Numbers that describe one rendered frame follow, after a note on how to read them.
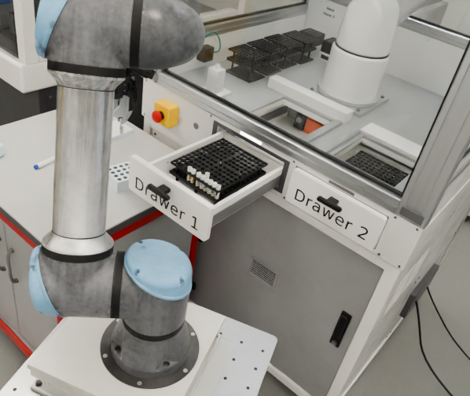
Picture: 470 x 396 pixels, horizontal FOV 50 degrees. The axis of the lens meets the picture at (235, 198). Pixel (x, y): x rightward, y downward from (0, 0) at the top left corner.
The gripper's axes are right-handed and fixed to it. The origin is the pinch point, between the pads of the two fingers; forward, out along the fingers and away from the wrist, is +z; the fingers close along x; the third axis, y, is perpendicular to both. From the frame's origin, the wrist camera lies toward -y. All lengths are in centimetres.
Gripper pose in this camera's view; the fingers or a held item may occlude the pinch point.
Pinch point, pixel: (123, 117)
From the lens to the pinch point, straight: 144.2
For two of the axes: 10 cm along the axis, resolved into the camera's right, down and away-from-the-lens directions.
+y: -6.2, 3.8, -6.9
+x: 7.7, 4.7, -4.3
